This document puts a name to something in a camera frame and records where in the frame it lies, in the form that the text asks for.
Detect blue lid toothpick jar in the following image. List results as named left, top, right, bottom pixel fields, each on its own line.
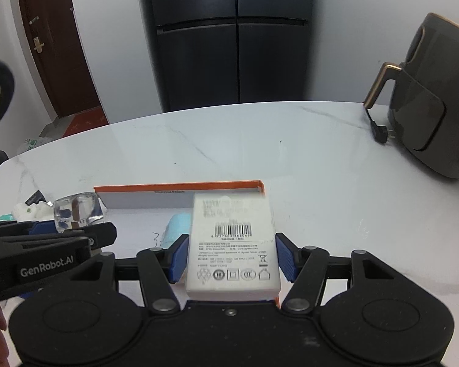
left=160, top=213, right=192, bottom=249

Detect white mosquito plug with black tab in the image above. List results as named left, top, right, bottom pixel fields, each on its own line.
left=11, top=191, right=54, bottom=222

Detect white power adapter box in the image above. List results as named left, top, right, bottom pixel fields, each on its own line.
left=185, top=192, right=281, bottom=302

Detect clear liquid refill bottle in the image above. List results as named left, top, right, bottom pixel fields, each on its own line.
left=53, top=192, right=103, bottom=233

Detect teal bandage box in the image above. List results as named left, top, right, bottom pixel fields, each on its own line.
left=0, top=214, right=15, bottom=222

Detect orange rimmed white box lid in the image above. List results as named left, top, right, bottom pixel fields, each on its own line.
left=92, top=179, right=282, bottom=308

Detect white green plastic bag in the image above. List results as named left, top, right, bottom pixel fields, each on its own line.
left=16, top=137, right=54, bottom=155

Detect red door mat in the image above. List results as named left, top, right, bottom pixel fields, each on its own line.
left=63, top=107, right=108, bottom=138

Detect black air fryer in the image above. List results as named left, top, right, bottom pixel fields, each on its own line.
left=363, top=13, right=459, bottom=179

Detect dark four door refrigerator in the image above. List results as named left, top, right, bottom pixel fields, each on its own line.
left=141, top=0, right=313, bottom=112

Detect dark brown wooden door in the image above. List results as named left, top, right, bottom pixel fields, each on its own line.
left=19, top=0, right=100, bottom=117

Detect black power cord plug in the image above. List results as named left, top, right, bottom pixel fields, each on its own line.
left=364, top=108, right=396, bottom=145

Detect gold door handle lock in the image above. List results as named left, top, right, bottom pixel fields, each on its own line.
left=29, top=15, right=44, bottom=54

